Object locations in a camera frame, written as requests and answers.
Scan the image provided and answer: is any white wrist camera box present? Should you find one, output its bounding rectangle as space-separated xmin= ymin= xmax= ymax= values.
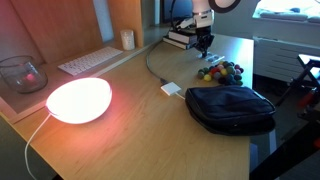
xmin=175 ymin=9 xmax=215 ymax=30

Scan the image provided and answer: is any round black monitor base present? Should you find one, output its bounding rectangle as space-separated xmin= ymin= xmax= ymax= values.
xmin=174 ymin=23 xmax=198 ymax=35

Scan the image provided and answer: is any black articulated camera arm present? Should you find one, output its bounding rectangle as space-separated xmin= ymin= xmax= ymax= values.
xmin=249 ymin=123 xmax=320 ymax=180

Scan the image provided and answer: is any colourful felt ball trivet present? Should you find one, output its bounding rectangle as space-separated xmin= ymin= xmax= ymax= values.
xmin=196 ymin=60 xmax=245 ymax=87

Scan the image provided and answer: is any white flat adapter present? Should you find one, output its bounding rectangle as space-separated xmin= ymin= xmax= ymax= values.
xmin=160 ymin=82 xmax=183 ymax=97

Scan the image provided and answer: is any clear glass bowl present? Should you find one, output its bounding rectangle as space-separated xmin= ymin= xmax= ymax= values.
xmin=0 ymin=55 xmax=49 ymax=94

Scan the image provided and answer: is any glowing bowl lamp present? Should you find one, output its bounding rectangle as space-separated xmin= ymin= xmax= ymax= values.
xmin=45 ymin=77 xmax=113 ymax=125

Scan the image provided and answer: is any white radiator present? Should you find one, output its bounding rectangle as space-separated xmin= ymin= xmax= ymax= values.
xmin=252 ymin=35 xmax=320 ymax=84

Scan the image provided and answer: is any black fabric bag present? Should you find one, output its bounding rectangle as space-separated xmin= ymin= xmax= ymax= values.
xmin=184 ymin=85 xmax=277 ymax=136

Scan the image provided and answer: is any white lamp cable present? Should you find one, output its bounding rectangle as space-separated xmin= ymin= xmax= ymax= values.
xmin=24 ymin=113 xmax=52 ymax=180

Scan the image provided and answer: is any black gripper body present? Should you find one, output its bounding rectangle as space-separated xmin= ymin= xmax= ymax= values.
xmin=194 ymin=26 xmax=215 ymax=50

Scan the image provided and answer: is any black clamp orange handle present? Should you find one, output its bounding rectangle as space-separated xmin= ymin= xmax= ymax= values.
xmin=298 ymin=89 xmax=317 ymax=108

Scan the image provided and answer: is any grey braided cable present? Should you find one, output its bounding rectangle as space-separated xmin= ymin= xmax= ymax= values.
xmin=145 ymin=41 xmax=170 ymax=86

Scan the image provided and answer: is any light blue floor tape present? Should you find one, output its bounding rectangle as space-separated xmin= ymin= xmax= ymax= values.
xmin=249 ymin=129 xmax=278 ymax=172

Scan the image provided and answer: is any white keyboard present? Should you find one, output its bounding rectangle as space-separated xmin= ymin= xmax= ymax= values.
xmin=57 ymin=45 xmax=124 ymax=77

